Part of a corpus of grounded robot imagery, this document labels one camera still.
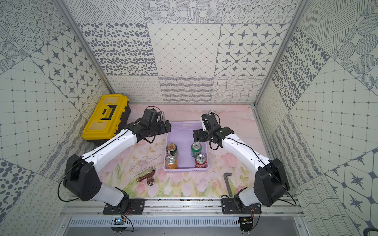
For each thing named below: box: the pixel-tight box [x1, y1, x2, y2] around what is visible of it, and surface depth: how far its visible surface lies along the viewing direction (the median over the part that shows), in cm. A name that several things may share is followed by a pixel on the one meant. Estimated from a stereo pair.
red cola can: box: [194, 153, 208, 169], surface depth 81 cm
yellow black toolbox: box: [82, 94, 131, 147], surface depth 91 cm
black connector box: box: [238, 216, 253, 235], surface depth 73 cm
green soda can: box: [190, 142, 203, 159], surface depth 86 cm
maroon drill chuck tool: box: [136, 170, 156, 187], surface depth 83 cm
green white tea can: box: [166, 142, 179, 158], surface depth 85 cm
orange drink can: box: [164, 154, 179, 170], surface depth 80 cm
